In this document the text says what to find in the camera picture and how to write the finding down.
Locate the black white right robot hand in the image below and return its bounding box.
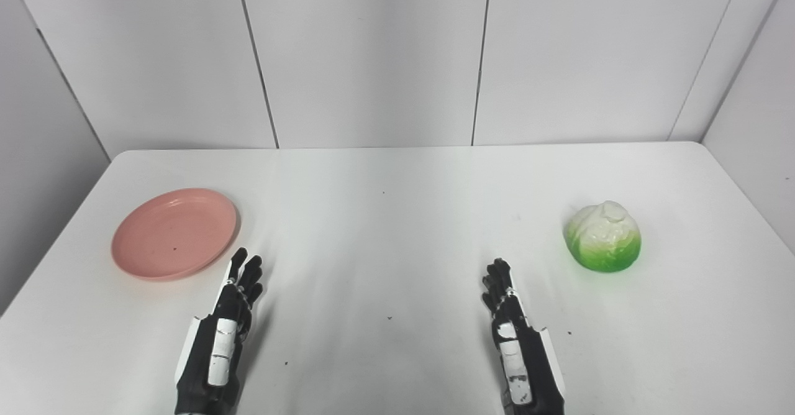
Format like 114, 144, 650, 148
481, 258, 567, 415

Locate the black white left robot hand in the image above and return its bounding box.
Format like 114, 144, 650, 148
175, 247, 264, 415

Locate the pink round plate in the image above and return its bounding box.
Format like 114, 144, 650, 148
111, 188, 239, 281

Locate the green white toy cabbage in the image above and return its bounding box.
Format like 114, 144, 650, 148
563, 201, 642, 273

